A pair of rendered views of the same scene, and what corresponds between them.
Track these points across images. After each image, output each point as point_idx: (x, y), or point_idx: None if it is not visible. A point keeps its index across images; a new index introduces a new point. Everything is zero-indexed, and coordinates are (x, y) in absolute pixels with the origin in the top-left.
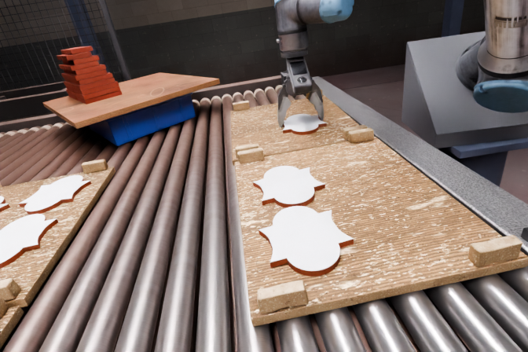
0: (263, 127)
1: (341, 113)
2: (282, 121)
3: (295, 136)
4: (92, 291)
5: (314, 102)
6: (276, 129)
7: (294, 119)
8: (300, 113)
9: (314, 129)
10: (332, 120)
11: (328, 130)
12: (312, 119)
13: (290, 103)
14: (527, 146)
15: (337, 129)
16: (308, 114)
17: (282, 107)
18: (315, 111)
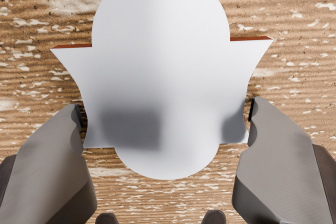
0: (312, 129)
1: (1, 149)
2: (264, 101)
3: None
4: None
5: (60, 160)
6: (272, 95)
7: (188, 143)
8: (150, 195)
9: None
10: (32, 97)
11: None
12: (115, 108)
13: (243, 173)
14: None
15: None
16: (124, 182)
17: (298, 155)
18: (97, 196)
